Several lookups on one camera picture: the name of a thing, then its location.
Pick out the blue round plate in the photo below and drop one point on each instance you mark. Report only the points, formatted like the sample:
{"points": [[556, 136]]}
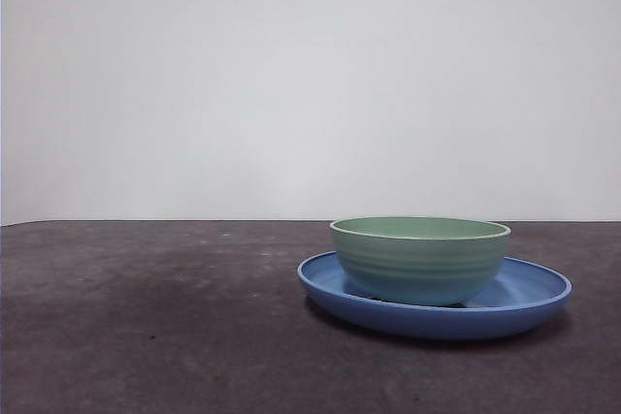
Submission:
{"points": [[436, 324]]}

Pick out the green ribbed bowl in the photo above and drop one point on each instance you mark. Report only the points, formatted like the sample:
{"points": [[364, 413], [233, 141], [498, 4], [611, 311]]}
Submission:
{"points": [[417, 264]]}

